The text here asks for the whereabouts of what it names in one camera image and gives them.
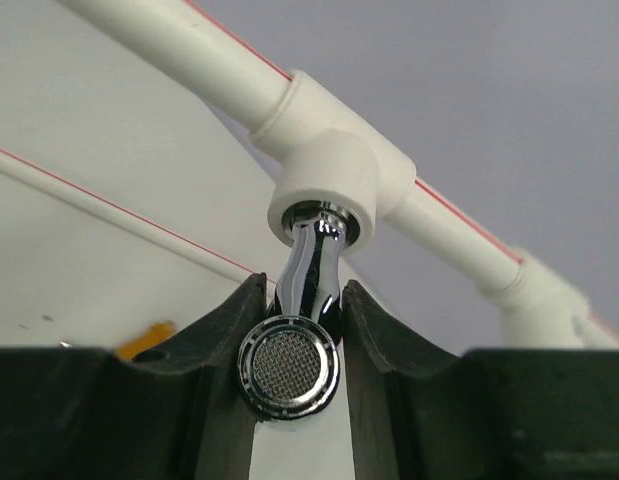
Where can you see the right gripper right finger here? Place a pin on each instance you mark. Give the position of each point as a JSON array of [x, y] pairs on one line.
[[407, 399]]

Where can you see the yellow plastic faucet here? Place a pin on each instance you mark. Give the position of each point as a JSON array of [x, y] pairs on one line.
[[151, 337]]

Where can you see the white PVC pipe frame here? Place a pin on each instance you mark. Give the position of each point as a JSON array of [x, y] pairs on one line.
[[147, 157]]

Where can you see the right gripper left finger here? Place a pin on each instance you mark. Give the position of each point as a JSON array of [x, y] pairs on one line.
[[215, 428]]

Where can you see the chrome lever faucet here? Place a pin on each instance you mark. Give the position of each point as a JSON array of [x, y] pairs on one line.
[[288, 365]]

